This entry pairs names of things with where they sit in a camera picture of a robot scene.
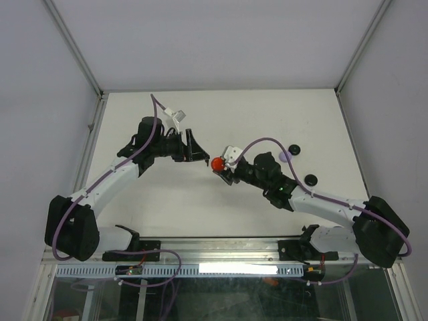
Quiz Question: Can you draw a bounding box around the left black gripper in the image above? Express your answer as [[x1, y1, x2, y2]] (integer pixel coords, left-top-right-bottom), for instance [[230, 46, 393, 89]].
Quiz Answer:
[[151, 128, 209, 162]]

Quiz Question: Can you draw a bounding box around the red round charging case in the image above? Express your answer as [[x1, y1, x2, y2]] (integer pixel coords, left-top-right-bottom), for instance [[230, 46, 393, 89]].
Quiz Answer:
[[211, 156, 225, 172]]

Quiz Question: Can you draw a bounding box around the purple round charging case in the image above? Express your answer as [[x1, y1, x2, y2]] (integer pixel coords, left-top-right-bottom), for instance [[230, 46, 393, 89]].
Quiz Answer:
[[278, 150, 292, 163]]

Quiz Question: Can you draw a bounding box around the black round charging case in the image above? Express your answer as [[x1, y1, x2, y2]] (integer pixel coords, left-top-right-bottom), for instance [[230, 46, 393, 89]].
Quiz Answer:
[[288, 144, 301, 156]]

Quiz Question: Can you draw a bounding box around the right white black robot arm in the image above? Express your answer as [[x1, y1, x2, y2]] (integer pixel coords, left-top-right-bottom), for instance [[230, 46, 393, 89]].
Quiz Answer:
[[211, 152, 409, 268]]

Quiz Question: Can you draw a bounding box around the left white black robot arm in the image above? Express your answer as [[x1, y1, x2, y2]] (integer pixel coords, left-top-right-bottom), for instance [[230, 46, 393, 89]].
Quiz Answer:
[[44, 116, 210, 261]]

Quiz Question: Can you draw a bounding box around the small electronics board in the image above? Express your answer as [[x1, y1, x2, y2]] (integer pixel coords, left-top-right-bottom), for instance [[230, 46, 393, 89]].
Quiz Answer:
[[115, 265, 144, 276]]

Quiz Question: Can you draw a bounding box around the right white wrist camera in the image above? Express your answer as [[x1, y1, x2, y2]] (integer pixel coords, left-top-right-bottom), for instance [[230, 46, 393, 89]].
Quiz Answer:
[[221, 145, 243, 170]]

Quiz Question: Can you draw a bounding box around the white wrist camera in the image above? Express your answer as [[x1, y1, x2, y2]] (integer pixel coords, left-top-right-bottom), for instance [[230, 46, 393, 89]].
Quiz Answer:
[[163, 108, 186, 132], [221, 145, 243, 170]]

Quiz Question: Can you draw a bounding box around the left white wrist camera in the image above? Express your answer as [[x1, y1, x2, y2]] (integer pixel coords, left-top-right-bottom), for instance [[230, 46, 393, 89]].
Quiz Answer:
[[163, 108, 186, 132]]

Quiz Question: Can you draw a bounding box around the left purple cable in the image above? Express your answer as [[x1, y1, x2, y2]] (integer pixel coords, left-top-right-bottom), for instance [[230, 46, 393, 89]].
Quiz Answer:
[[51, 93, 168, 261]]

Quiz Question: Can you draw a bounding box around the purple cable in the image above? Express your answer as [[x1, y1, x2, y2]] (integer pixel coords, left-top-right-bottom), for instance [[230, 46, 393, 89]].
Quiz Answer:
[[51, 93, 168, 261], [233, 136, 413, 287]]

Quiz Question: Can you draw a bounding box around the aluminium mounting rail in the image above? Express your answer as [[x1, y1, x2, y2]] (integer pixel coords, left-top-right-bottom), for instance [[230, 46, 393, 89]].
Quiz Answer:
[[39, 236, 401, 265]]

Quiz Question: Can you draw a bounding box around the white slotted cable duct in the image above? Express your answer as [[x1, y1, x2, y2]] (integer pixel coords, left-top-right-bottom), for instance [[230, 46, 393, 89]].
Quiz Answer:
[[56, 263, 304, 278]]

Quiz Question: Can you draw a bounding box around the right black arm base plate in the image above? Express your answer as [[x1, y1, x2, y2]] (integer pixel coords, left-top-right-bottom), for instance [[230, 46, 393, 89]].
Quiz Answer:
[[278, 239, 339, 264]]

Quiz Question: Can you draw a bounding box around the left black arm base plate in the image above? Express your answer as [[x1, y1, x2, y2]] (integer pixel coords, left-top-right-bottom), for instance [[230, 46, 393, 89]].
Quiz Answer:
[[102, 239, 161, 263]]

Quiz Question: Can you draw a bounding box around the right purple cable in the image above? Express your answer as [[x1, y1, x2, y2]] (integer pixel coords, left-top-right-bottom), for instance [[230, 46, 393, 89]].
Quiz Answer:
[[233, 136, 413, 287]]

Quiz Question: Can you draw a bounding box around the left aluminium frame post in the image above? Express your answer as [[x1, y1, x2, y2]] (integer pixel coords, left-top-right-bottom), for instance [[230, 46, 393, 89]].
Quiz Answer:
[[41, 0, 104, 98]]

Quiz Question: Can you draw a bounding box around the aluminium frame post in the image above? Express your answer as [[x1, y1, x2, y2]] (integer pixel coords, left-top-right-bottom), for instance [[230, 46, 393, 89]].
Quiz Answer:
[[334, 0, 394, 96], [41, 0, 104, 98]]

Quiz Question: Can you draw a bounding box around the right aluminium frame post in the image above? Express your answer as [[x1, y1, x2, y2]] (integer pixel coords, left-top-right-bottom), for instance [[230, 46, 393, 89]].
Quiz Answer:
[[334, 0, 394, 96]]

